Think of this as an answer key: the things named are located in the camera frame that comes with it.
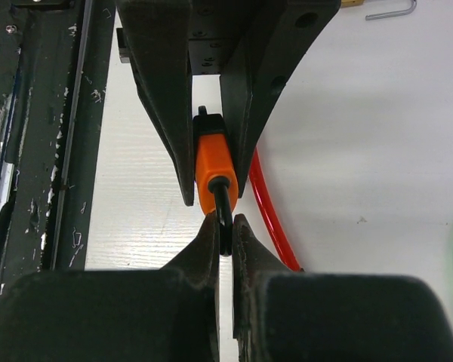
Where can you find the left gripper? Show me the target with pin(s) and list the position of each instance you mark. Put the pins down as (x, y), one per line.
(169, 41)

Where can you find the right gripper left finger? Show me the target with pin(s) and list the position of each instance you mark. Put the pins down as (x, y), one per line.
(165, 314)

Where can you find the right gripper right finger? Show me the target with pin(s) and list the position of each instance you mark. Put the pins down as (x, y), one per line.
(285, 315)

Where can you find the orange padlock with keys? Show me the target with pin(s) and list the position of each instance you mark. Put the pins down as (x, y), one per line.
(215, 175)

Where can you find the red cable lock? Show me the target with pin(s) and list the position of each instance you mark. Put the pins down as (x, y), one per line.
(269, 215)

